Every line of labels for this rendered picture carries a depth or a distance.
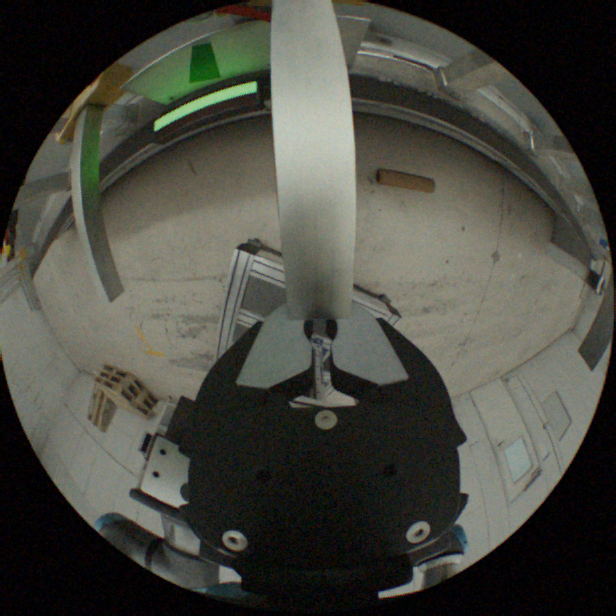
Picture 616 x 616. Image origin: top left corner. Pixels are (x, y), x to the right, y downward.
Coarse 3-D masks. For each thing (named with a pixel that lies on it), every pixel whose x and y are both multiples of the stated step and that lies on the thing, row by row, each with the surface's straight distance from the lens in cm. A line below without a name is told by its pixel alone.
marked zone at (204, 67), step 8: (192, 48) 27; (200, 48) 27; (208, 48) 27; (192, 56) 28; (200, 56) 28; (208, 56) 28; (192, 64) 29; (200, 64) 29; (208, 64) 29; (216, 64) 29; (192, 72) 30; (200, 72) 30; (208, 72) 30; (216, 72) 30; (192, 80) 31; (200, 80) 32
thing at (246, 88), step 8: (232, 88) 30; (240, 88) 30; (248, 88) 29; (208, 96) 32; (216, 96) 31; (224, 96) 30; (232, 96) 30; (192, 104) 32; (200, 104) 31; (208, 104) 31; (176, 112) 34; (184, 112) 33; (160, 120) 36; (168, 120) 34
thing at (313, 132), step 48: (288, 0) 15; (288, 48) 11; (336, 48) 11; (288, 96) 9; (336, 96) 9; (288, 144) 8; (336, 144) 8; (288, 192) 7; (336, 192) 7; (288, 240) 8; (336, 240) 8; (288, 288) 8; (336, 288) 8
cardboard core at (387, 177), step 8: (376, 176) 99; (384, 176) 92; (392, 176) 94; (400, 176) 96; (408, 176) 98; (416, 176) 102; (384, 184) 95; (392, 184) 96; (400, 184) 97; (408, 184) 98; (416, 184) 100; (424, 184) 102; (432, 184) 105; (432, 192) 107
